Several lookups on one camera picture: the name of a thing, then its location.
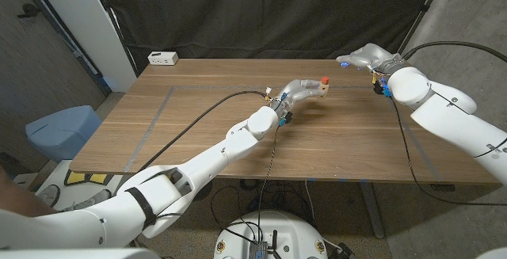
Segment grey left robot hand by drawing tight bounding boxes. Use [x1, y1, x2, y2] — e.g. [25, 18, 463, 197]
[271, 78, 328, 120]

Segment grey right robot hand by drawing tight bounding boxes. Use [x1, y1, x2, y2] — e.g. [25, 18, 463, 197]
[335, 43, 406, 76]

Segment black curtain backdrop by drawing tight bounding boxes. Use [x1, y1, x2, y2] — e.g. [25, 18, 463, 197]
[97, 0, 440, 74]

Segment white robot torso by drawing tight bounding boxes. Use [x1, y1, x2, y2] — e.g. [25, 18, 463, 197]
[213, 210, 329, 259]

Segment white power strip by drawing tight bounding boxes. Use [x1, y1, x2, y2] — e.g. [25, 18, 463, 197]
[147, 51, 179, 67]

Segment grey table leg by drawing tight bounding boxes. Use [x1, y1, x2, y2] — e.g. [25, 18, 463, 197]
[358, 182, 386, 239]

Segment grey electronics box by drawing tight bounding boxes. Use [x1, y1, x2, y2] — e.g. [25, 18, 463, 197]
[248, 239, 269, 259]

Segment yellow and black mat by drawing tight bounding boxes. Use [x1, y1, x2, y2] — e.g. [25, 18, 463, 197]
[63, 169, 110, 187]

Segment grey sneaker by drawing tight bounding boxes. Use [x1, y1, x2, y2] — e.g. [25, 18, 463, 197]
[35, 184, 61, 208]
[59, 189, 112, 212]

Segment blue stool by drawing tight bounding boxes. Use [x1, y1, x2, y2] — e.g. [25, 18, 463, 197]
[25, 105, 103, 163]

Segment person's bare leg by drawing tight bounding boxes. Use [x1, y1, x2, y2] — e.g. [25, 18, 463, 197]
[0, 166, 56, 217]

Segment black curtain frame pole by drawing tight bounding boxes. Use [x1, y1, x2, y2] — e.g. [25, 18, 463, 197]
[93, 0, 139, 78]
[394, 0, 451, 60]

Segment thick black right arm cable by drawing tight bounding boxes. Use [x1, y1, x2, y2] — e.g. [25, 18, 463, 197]
[402, 40, 507, 64]

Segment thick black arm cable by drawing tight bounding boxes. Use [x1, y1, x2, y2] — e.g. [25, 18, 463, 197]
[136, 90, 270, 173]
[402, 40, 507, 64]

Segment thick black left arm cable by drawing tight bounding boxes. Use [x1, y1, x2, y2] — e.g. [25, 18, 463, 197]
[136, 90, 270, 173]

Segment tangled black floor cables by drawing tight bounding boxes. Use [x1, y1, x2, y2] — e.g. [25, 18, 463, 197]
[209, 178, 314, 228]

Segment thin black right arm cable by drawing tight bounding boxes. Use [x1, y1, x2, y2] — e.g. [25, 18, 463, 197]
[390, 96, 507, 207]

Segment white floor cable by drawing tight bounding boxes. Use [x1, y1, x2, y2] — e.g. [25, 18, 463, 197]
[303, 180, 316, 223]

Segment white floor base plate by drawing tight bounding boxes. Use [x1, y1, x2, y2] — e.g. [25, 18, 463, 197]
[37, 159, 124, 208]

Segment black door handle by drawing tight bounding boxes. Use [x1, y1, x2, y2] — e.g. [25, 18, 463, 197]
[16, 3, 40, 18]

